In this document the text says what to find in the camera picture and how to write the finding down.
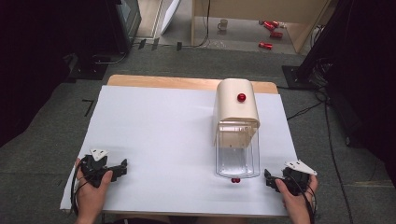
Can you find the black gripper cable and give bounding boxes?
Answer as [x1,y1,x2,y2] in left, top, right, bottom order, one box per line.
[70,155,93,217]
[288,175,318,224]

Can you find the dark curtain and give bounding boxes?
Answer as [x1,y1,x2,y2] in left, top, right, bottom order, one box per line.
[0,0,123,149]
[298,0,396,188]

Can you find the person's right hand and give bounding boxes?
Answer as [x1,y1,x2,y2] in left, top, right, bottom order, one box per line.
[275,174,319,224]

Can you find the black floor cable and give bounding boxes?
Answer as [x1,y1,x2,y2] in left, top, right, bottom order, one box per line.
[286,101,325,121]
[315,87,355,224]

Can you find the black stand base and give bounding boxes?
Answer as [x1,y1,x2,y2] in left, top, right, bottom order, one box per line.
[64,51,129,84]
[281,64,316,91]

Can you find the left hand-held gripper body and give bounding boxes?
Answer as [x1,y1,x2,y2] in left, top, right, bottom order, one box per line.
[80,148,110,189]

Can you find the clear plastic drawer red knob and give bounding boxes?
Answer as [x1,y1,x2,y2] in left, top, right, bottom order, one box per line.
[214,120,262,185]

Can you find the person's left hand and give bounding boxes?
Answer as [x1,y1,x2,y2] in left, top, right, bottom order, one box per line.
[74,158,114,224]

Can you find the white leaning board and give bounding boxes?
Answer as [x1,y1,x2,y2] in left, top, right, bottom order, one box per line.
[160,0,182,35]

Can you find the black hanging cable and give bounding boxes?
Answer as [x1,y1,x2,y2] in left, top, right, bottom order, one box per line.
[191,0,212,49]

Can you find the cream box with red knob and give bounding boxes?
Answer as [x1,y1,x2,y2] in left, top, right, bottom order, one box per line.
[212,77,262,148]

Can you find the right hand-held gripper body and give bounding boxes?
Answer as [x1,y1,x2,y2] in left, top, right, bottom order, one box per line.
[280,160,318,197]

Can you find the white sheet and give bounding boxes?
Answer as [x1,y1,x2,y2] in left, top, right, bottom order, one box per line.
[59,85,299,217]

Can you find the black monitor cabinet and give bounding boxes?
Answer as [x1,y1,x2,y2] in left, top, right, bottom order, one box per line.
[105,0,143,54]

